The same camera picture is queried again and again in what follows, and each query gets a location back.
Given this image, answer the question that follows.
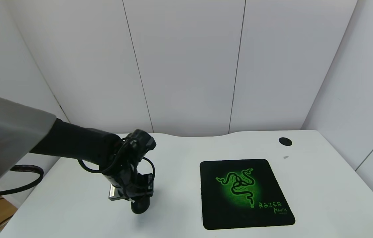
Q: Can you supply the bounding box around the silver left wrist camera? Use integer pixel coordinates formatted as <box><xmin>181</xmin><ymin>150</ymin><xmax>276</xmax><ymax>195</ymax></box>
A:
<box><xmin>108</xmin><ymin>184</ymin><xmax>122</xmax><ymax>201</ymax></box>

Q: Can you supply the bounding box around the black green snake-logo mouse pad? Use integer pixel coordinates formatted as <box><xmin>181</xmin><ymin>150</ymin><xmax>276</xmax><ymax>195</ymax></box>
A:
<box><xmin>200</xmin><ymin>159</ymin><xmax>296</xmax><ymax>230</ymax></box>

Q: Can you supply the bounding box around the black computer mouse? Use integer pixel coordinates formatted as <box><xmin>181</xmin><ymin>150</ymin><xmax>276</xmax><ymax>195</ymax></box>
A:
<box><xmin>130</xmin><ymin>197</ymin><xmax>151</xmax><ymax>215</ymax></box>

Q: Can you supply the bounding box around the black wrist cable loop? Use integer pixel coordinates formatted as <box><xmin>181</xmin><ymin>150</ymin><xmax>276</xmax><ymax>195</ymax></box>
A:
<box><xmin>77</xmin><ymin>138</ymin><xmax>156</xmax><ymax>186</ymax></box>

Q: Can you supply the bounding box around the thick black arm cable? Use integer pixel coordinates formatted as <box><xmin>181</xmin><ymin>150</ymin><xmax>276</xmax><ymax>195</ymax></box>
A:
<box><xmin>0</xmin><ymin>165</ymin><xmax>44</xmax><ymax>198</ymax></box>

